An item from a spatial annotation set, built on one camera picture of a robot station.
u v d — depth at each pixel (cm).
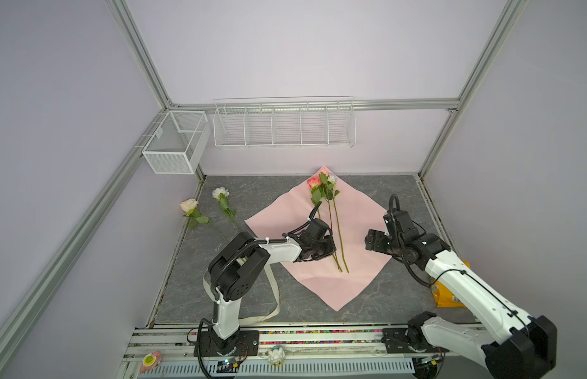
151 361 67
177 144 102
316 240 75
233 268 50
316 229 75
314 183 112
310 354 72
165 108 92
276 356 67
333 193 109
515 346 37
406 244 58
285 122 97
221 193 108
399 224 60
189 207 105
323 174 108
